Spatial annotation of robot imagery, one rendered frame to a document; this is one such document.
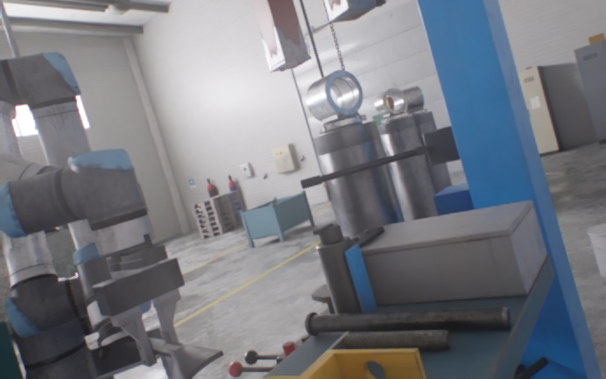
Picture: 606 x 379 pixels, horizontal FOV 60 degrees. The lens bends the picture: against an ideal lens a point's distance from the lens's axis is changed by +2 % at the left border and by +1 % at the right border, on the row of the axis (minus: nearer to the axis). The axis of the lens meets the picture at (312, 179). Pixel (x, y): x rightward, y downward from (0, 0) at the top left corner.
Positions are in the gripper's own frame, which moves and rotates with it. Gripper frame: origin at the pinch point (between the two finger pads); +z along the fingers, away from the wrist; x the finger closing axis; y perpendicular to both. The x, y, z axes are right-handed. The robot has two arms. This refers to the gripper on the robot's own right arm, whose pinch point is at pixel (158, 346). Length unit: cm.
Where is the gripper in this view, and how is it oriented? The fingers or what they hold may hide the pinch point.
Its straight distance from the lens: 94.2
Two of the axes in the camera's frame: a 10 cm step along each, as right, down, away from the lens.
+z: 2.8, 9.6, 0.5
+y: -6.4, 1.5, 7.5
